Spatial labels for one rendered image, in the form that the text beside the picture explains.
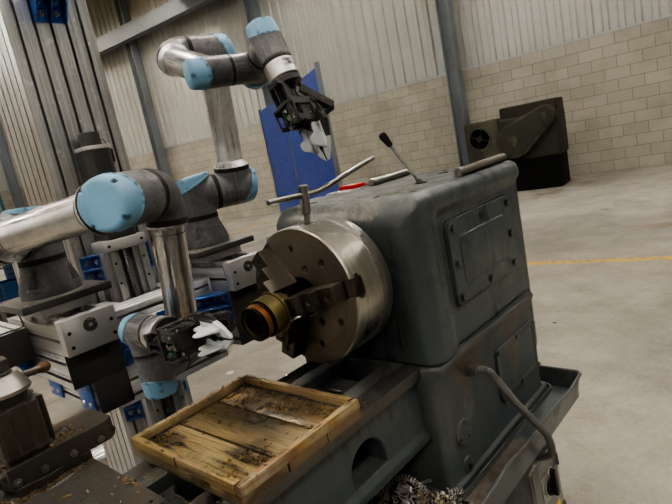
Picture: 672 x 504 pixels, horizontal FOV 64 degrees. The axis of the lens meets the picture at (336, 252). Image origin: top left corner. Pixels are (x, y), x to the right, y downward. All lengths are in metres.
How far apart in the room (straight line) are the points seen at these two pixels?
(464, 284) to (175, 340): 0.69
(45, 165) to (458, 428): 1.34
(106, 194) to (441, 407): 0.85
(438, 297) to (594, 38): 10.08
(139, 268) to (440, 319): 0.97
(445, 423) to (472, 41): 10.77
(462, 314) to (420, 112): 10.87
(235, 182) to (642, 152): 9.78
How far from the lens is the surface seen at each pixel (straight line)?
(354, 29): 12.97
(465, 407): 1.39
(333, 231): 1.14
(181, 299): 1.32
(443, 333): 1.24
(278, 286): 1.16
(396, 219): 1.17
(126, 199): 1.13
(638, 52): 11.03
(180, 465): 1.06
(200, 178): 1.76
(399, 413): 1.25
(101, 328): 1.46
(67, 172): 1.79
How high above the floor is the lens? 1.38
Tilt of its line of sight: 11 degrees down
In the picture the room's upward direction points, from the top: 11 degrees counter-clockwise
